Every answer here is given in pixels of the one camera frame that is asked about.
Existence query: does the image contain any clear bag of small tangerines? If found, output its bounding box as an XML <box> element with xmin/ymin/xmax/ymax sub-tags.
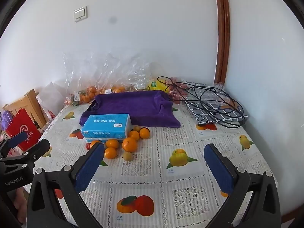
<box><xmin>100</xmin><ymin>52</ymin><xmax>152</xmax><ymax>94</ymax></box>

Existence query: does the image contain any brown wooden door frame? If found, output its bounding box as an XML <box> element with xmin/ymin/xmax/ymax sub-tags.
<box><xmin>213</xmin><ymin>0</ymin><xmax>231</xmax><ymax>85</ymax></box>

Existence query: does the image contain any clear bag of leafy tangerines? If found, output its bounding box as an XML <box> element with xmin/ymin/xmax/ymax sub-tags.
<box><xmin>62</xmin><ymin>51</ymin><xmax>107</xmax><ymax>106</ymax></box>

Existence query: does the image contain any grey checkered cloth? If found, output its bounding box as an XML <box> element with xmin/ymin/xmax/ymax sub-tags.
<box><xmin>184</xmin><ymin>82</ymin><xmax>249</xmax><ymax>125</ymax></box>

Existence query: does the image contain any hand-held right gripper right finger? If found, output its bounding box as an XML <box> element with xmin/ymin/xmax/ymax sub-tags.
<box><xmin>204</xmin><ymin>144</ymin><xmax>282</xmax><ymax>228</ymax></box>

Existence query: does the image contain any white plastic bag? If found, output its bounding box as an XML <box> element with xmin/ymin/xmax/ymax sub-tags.
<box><xmin>36</xmin><ymin>82</ymin><xmax>66</xmax><ymax>114</ymax></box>

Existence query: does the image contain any bag of red fruits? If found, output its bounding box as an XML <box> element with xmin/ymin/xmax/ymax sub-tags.
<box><xmin>166</xmin><ymin>77</ymin><xmax>193</xmax><ymax>104</ymax></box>

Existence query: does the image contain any large tangerine with green stem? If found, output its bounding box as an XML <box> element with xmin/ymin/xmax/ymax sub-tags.
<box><xmin>122</xmin><ymin>137</ymin><xmax>138</xmax><ymax>153</ymax></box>

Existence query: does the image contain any yellow fruit with green label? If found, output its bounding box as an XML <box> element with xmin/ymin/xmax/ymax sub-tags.
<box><xmin>148</xmin><ymin>79</ymin><xmax>170</xmax><ymax>93</ymax></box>

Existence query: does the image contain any black cable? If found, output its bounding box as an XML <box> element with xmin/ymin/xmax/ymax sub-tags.
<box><xmin>157</xmin><ymin>76</ymin><xmax>245</xmax><ymax>128</ymax></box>

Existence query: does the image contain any person's left hand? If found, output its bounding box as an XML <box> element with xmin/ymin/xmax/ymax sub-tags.
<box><xmin>13</xmin><ymin>188</ymin><xmax>28</xmax><ymax>224</ymax></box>

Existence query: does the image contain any white bag with red print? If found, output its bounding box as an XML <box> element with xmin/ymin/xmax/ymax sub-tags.
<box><xmin>43</xmin><ymin>108</ymin><xmax>56</xmax><ymax>124</ymax></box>

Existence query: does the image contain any clear bag of tan fruits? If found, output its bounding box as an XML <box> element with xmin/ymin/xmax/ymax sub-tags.
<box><xmin>123</xmin><ymin>62</ymin><xmax>155</xmax><ymax>93</ymax></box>

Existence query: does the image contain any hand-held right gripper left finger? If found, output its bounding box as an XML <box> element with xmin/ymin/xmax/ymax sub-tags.
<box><xmin>27</xmin><ymin>142</ymin><xmax>106</xmax><ymax>228</ymax></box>

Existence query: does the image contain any fruit print tablecloth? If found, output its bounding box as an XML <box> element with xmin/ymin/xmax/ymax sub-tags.
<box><xmin>22</xmin><ymin>95</ymin><xmax>279</xmax><ymax>228</ymax></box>

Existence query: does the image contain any wooden chair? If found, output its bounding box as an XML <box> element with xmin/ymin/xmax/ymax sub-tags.
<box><xmin>3</xmin><ymin>89</ymin><xmax>48</xmax><ymax>129</ymax></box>

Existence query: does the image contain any purple towel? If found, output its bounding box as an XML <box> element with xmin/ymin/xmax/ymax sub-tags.
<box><xmin>79</xmin><ymin>90</ymin><xmax>182</xmax><ymax>129</ymax></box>

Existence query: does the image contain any red paper bag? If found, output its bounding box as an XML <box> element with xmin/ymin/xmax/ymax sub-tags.
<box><xmin>5</xmin><ymin>108</ymin><xmax>42</xmax><ymax>151</ymax></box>

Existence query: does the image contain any white light switch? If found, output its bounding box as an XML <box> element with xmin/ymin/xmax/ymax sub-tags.
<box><xmin>73</xmin><ymin>6</ymin><xmax>88</xmax><ymax>22</ymax></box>

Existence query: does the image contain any blue tissue pack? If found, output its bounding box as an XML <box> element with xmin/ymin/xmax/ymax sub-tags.
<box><xmin>81</xmin><ymin>113</ymin><xmax>132</xmax><ymax>143</ymax></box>

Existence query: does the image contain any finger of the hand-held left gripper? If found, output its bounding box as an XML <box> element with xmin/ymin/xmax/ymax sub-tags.
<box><xmin>21</xmin><ymin>139</ymin><xmax>51</xmax><ymax>169</ymax></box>
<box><xmin>0</xmin><ymin>131</ymin><xmax>28</xmax><ymax>158</ymax></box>

